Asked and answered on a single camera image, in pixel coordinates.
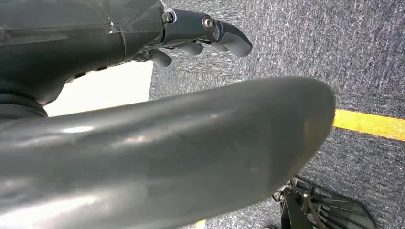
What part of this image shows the ribbed grey left arm sleeve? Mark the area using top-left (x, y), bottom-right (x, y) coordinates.
top-left (0, 93), bottom-right (49, 121)

